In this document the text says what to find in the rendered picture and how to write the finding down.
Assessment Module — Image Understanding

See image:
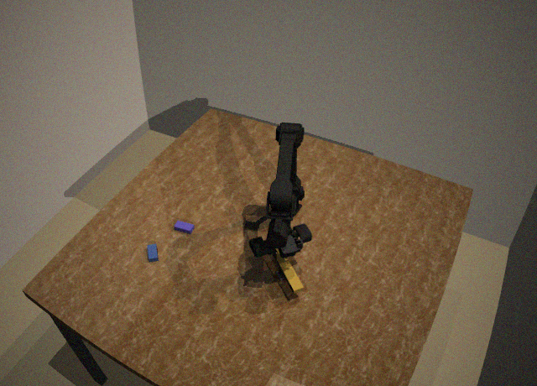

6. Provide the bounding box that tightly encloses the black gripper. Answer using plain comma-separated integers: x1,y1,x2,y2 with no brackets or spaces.
249,224,312,260

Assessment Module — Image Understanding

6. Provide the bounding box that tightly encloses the blue rectangular block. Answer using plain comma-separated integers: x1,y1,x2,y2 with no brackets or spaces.
147,243,159,262

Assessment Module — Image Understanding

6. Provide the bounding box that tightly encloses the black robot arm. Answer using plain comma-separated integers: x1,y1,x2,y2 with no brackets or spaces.
265,123,305,258

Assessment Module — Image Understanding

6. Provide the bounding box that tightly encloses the yellow bar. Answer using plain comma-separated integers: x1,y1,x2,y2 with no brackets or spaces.
276,248,304,294

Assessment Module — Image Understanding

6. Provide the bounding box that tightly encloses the purple rectangular block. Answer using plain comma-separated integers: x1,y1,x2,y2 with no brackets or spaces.
175,221,195,234

